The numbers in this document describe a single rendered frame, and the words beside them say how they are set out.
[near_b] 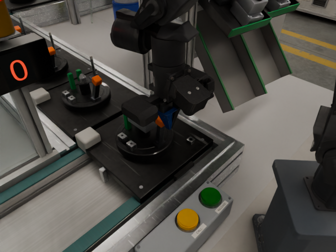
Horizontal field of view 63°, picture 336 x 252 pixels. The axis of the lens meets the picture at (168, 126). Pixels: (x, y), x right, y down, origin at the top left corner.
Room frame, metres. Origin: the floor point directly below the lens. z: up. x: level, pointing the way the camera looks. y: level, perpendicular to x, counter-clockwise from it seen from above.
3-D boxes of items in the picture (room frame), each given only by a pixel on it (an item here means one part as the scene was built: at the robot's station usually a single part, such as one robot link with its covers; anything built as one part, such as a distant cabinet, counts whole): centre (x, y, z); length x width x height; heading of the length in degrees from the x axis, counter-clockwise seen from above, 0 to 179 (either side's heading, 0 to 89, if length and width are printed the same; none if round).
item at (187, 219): (0.27, -0.04, 0.96); 0.04 x 0.04 x 0.02
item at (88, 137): (0.49, 0.19, 0.97); 0.05 x 0.05 x 0.04; 46
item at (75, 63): (0.84, 0.41, 1.01); 0.24 x 0.24 x 0.13; 46
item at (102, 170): (0.40, 0.14, 0.95); 0.01 x 0.01 x 0.04; 46
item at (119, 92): (0.67, 0.24, 1.01); 0.24 x 0.24 x 0.13; 46
